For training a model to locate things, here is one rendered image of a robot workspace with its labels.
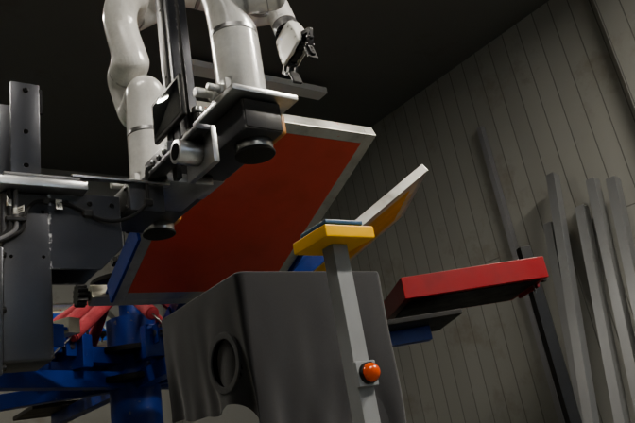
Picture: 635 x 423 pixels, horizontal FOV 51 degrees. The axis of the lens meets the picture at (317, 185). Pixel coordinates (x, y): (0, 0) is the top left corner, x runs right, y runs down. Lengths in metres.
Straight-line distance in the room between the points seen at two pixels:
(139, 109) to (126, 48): 0.17
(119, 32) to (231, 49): 0.55
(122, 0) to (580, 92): 3.60
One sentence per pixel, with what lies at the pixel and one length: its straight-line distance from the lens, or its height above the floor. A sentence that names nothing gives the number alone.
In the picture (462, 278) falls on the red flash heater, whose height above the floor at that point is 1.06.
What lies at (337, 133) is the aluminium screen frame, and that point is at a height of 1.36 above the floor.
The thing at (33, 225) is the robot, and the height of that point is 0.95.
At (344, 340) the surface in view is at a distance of 1.41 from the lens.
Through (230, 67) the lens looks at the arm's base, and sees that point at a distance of 1.27.
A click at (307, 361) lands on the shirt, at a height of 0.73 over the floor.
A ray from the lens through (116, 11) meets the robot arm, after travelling 1.81.
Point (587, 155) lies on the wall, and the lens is 4.76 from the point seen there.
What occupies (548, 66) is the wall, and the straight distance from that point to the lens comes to 5.05.
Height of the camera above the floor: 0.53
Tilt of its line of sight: 21 degrees up
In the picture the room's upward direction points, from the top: 10 degrees counter-clockwise
